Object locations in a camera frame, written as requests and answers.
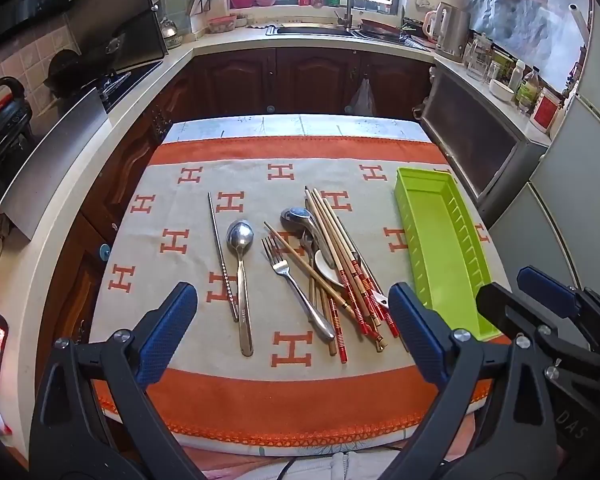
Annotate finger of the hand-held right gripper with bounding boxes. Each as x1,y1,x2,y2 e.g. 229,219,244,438
475,281,600,367
516,265,600,347

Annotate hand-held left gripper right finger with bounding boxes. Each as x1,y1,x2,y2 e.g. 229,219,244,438
380,281,562,480

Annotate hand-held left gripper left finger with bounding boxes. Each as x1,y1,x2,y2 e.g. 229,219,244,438
27,281,199,480

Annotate dark brown wooden chopstick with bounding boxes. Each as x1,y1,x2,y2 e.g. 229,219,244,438
309,260,335,355

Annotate steel chopstick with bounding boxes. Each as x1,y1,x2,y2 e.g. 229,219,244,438
208,191,240,322

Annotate green plastic utensil tray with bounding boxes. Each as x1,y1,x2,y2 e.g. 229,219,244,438
394,166,502,341

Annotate white ceramic spoon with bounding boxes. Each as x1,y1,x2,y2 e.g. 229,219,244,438
314,249,350,288

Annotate large steel spoon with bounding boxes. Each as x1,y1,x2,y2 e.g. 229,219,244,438
226,219,255,358

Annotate steel fork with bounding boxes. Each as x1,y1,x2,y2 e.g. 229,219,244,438
261,236,337,342

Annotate grey refrigerator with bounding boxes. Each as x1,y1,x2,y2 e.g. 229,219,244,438
485,10,600,311

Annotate orange beige patterned blanket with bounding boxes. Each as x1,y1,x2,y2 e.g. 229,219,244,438
87,135,511,451

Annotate steel kitchen cabinet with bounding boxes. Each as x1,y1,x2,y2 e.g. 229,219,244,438
420,65,553,213

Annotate red label jar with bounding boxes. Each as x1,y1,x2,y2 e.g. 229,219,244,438
531,87,563,133

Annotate green label bottle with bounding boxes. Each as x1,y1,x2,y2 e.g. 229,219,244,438
516,67,542,113

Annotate steel splash panel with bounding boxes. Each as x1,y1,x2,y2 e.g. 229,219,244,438
0,87,110,241

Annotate white bowl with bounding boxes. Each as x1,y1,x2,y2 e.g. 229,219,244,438
489,80,516,102

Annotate hanging plastic bag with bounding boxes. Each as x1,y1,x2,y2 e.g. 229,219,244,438
347,77,377,117

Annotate white patterned table cover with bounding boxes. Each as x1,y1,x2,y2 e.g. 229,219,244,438
162,114,433,143

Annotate glass jar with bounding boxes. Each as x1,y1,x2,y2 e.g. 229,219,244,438
462,35,496,81

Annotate black gas stove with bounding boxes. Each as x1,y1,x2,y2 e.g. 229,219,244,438
92,60,165,113

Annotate black bag red trim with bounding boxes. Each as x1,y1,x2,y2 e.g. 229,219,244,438
0,76,33,181

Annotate white paper roll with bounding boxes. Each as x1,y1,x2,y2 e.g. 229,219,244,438
567,4,588,43

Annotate steel electric kettle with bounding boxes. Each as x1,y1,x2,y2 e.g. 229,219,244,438
425,1,472,63

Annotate dark wooden base cabinets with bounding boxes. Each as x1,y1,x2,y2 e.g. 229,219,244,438
30,47,438,361

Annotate black wok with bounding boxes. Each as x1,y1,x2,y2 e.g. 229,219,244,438
45,49,88,91

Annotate white countertop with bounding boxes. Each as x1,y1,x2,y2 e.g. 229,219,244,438
0,20,556,411

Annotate dark glass splash guard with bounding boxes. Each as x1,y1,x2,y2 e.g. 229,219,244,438
67,0,170,76

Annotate pink container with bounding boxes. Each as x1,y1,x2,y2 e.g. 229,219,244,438
207,15,238,34

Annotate steel sink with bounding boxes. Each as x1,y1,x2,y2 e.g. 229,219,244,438
266,22,361,37

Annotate steel faucet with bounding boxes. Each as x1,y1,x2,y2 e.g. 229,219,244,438
328,0,355,30

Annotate black cable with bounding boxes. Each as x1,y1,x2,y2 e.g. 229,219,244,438
275,452,321,480

